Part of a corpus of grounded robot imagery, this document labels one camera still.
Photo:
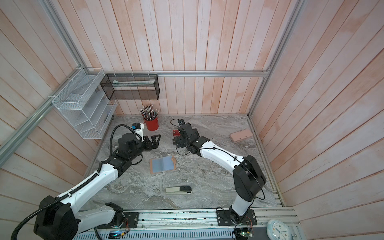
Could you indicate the white wire mesh shelf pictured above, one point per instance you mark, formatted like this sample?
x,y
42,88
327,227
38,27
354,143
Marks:
x,y
84,104

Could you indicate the pink pencil case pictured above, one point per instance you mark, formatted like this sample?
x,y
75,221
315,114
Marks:
x,y
241,135

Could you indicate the white wall clock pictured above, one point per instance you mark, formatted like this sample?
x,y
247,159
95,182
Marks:
x,y
277,230

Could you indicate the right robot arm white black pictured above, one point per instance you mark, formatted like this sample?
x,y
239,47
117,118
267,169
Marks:
x,y
248,176

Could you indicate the black mesh wall basket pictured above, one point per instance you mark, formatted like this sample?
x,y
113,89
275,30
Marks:
x,y
131,87

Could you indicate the bundle of pencils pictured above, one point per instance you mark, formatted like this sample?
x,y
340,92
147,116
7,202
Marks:
x,y
149,112

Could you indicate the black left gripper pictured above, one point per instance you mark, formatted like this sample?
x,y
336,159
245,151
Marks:
x,y
155,144

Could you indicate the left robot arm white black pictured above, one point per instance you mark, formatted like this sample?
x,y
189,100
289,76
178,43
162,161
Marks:
x,y
61,218

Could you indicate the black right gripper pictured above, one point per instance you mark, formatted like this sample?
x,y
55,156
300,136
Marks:
x,y
179,141

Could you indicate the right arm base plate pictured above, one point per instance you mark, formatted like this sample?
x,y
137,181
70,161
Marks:
x,y
230,218

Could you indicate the red pencil cup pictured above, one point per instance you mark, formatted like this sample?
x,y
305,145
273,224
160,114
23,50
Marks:
x,y
152,125

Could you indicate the beige black stapler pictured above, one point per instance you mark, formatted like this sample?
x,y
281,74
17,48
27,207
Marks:
x,y
179,190

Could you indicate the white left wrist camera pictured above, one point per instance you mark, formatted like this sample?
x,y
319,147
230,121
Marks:
x,y
139,130

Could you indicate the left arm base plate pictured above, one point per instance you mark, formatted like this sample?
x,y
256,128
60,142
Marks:
x,y
129,220

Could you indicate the aluminium front rail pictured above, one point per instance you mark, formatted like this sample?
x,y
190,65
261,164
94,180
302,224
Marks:
x,y
196,224

